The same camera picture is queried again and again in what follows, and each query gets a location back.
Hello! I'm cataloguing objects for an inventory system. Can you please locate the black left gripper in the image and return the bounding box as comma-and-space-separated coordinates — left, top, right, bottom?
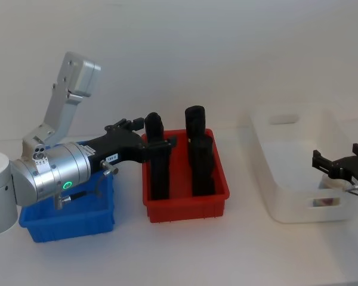
84, 117, 178, 177

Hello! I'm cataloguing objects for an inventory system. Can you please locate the blue plastic bin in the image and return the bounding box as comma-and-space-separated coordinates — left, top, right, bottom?
18, 140, 116, 244

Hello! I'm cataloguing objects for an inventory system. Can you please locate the red plastic bin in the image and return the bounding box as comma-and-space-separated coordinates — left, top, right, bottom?
141, 128, 231, 224

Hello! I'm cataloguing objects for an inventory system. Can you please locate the short black plastic part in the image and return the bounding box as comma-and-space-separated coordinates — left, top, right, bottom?
184, 105, 207, 141

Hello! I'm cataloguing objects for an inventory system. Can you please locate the tall black plastic part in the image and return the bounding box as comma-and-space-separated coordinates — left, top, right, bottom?
144, 111, 172, 201

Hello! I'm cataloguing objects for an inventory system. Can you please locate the thin dark left gripper cable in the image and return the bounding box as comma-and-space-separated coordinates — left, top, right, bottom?
54, 160, 119, 211

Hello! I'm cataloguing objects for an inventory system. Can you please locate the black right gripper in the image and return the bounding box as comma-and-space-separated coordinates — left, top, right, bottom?
311, 143, 358, 187

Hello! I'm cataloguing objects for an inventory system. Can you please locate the thin dark right gripper cable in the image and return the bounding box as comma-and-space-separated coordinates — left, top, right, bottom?
343, 182, 358, 197

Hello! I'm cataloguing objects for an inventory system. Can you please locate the white plastic basket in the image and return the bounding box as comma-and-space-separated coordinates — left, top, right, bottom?
248, 102, 358, 225

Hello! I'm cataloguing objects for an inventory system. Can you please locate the thin dark gripper cable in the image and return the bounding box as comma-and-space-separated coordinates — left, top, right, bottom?
343, 182, 358, 197
54, 160, 119, 211

